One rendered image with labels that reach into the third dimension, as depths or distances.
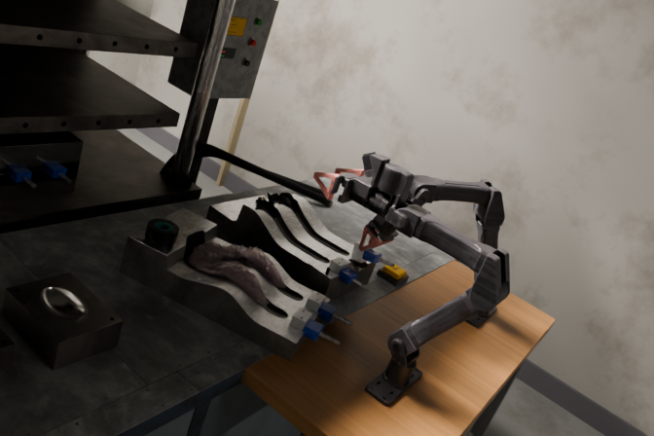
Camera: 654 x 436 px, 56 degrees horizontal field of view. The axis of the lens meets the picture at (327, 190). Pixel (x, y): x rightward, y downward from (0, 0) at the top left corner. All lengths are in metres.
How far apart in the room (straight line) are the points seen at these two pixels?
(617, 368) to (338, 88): 2.12
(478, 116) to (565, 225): 0.71
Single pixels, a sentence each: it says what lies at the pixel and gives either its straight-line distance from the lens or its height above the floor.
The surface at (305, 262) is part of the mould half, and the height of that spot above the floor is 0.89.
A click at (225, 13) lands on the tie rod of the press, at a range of 2.09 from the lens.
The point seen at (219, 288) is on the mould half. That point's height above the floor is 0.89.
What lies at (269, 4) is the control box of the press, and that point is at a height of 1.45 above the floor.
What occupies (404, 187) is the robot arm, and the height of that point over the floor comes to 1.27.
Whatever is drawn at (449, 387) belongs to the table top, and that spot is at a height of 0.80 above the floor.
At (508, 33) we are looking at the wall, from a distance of 3.34.
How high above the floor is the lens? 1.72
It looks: 21 degrees down
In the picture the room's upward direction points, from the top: 20 degrees clockwise
